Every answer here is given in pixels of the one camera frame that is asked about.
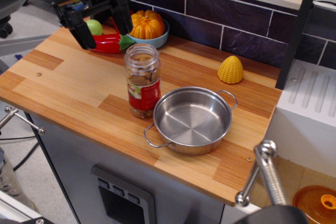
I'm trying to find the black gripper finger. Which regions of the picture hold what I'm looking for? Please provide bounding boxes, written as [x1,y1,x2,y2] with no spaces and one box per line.
[63,10,96,49]
[111,0,133,35]

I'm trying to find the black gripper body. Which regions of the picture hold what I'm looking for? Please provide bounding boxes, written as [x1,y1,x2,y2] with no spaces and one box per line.
[51,0,124,27]

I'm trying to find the clear jar of almonds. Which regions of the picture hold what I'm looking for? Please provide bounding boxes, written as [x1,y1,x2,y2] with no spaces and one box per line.
[124,44,161,119]

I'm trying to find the stainless steel pot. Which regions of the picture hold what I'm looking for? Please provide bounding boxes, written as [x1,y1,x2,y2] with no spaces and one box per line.
[153,87,238,156]

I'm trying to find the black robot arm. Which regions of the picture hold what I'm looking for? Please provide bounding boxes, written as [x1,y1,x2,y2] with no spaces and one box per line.
[51,0,133,49]

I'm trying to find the green toy apple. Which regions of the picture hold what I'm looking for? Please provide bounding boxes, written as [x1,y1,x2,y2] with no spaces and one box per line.
[86,19,103,36]

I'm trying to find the orange toy pumpkin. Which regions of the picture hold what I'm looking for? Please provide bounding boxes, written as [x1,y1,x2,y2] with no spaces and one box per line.
[129,10,165,39]

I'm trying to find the red toy chili pepper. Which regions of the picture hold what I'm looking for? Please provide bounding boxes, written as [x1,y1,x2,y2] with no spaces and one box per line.
[92,34,135,54]

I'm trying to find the light blue bowl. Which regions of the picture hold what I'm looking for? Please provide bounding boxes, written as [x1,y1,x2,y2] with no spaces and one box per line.
[127,19,170,49]

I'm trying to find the office chair base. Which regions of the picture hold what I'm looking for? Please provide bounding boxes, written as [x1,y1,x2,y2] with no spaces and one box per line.
[0,15,13,39]

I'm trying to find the yellow toy corn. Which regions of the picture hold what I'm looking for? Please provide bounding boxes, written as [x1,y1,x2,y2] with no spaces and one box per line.
[217,56,244,84]

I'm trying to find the grey toy oven panel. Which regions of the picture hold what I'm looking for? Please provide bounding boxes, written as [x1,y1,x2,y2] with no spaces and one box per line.
[91,165,156,223]

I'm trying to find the white toy sink drainer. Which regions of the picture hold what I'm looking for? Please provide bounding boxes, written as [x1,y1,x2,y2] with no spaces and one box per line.
[277,60,335,126]

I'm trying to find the orange plastic lid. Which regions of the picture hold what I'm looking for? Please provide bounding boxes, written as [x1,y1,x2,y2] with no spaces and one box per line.
[292,186,335,223]

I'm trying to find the silver clamp handle left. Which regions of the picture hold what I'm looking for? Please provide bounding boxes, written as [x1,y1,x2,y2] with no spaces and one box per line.
[1,106,46,135]

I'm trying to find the black floor cable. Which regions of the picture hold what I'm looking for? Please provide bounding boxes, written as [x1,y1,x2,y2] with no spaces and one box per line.
[0,136,40,172]

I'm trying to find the black vertical post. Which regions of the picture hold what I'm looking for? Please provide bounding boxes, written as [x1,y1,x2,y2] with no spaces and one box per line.
[275,0,314,90]

